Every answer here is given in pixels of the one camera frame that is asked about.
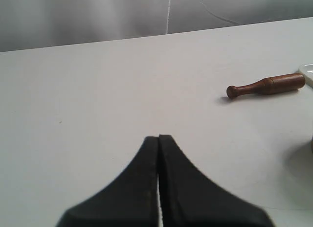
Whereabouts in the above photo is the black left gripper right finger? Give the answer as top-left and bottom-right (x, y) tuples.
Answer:
(158, 135), (274, 227)

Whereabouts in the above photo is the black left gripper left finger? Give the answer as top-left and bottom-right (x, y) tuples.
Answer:
(57, 136), (158, 227)

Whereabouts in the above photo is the brown wooden pestle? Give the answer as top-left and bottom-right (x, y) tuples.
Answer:
(226, 73), (306, 99)

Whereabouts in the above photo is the white rectangular tray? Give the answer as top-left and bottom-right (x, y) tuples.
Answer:
(298, 64), (313, 88)

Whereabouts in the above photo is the grey backdrop curtain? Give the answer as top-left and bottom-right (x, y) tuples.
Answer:
(0, 0), (313, 51)

